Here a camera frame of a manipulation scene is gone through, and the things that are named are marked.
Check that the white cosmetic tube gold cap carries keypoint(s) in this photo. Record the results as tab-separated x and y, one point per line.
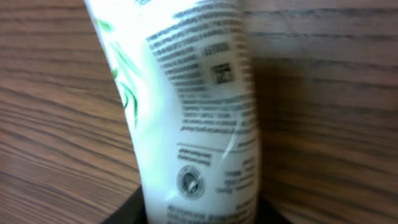
184	77

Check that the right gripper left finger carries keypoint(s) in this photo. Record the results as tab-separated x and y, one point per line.
131	212

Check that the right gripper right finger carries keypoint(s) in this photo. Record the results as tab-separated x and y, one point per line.
267	214

